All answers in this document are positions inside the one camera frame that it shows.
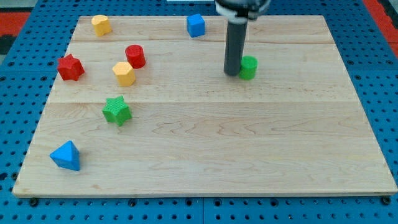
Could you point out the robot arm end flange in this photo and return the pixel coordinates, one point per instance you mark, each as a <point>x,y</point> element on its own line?
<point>242,10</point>

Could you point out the wooden board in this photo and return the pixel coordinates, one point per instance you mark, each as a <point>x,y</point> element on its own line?
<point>297,129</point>

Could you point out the blue cube block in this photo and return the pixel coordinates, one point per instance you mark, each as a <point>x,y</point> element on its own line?
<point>195,25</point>

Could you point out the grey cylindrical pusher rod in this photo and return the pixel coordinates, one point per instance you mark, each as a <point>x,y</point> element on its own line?
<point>235,39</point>

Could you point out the red cylinder block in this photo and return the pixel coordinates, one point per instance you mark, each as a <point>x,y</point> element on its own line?
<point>135,56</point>

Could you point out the yellow heart block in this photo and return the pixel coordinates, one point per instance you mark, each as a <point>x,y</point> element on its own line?
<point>101,25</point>

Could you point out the blue triangle block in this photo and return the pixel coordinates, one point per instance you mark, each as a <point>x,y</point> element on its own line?
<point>66,156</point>

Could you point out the yellow hexagon block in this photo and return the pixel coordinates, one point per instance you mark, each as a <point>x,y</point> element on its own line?
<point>124,73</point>

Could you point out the red star block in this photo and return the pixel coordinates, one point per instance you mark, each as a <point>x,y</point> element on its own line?
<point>70,68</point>

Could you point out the green star block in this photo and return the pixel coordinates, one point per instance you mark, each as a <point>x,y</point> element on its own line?
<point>116,110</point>

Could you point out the green cylinder block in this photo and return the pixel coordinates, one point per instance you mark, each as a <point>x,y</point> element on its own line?
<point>248,67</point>

